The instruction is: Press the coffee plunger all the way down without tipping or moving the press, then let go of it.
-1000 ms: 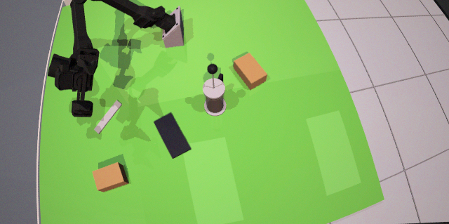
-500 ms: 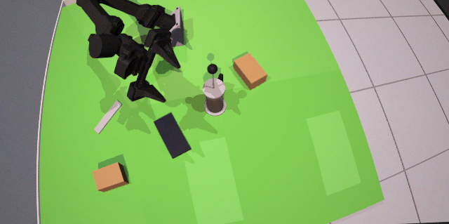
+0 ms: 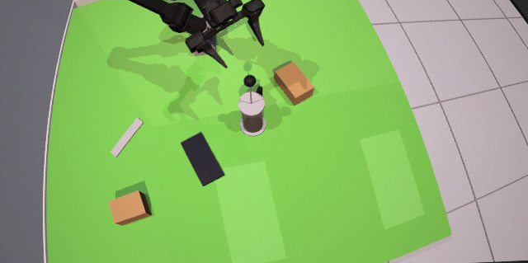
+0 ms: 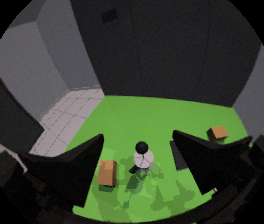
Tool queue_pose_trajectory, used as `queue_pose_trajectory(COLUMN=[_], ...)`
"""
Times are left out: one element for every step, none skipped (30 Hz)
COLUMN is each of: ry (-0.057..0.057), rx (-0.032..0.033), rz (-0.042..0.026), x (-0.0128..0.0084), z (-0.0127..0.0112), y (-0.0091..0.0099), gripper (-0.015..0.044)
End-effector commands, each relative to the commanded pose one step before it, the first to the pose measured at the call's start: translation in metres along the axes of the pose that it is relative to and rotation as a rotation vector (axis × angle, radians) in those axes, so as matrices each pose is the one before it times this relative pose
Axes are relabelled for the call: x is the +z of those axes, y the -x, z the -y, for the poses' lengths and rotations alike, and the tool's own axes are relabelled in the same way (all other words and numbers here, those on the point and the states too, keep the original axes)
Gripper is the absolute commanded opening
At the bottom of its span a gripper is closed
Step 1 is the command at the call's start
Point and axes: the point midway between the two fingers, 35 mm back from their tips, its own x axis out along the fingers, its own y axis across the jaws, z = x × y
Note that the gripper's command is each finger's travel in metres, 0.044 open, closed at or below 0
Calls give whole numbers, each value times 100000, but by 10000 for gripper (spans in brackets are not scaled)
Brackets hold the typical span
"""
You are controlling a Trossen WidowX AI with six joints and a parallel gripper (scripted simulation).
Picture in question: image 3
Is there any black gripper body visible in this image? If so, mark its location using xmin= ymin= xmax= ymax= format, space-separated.
xmin=185 ymin=0 xmax=266 ymax=53

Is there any french press coffee maker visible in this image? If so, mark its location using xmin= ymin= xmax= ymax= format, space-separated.
xmin=238 ymin=75 xmax=266 ymax=136

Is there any orange-brown rectangular block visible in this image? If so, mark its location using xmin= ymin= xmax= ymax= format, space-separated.
xmin=108 ymin=190 xmax=152 ymax=225
xmin=275 ymin=62 xmax=314 ymax=106

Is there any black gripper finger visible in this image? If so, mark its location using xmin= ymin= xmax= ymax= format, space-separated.
xmin=247 ymin=10 xmax=264 ymax=46
xmin=196 ymin=41 xmax=228 ymax=68

